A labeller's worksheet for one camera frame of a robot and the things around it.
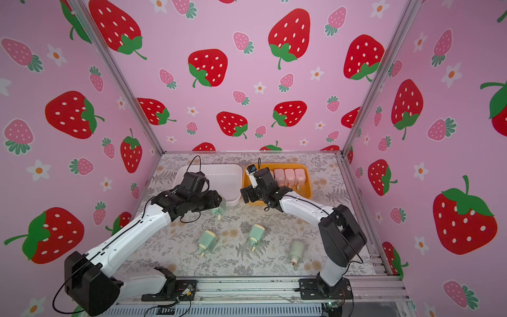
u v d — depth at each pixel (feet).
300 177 3.30
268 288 2.47
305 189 3.32
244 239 2.87
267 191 2.21
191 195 1.97
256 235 2.64
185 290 2.35
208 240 2.62
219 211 2.58
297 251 2.51
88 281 1.24
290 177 3.30
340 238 1.58
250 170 2.55
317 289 2.19
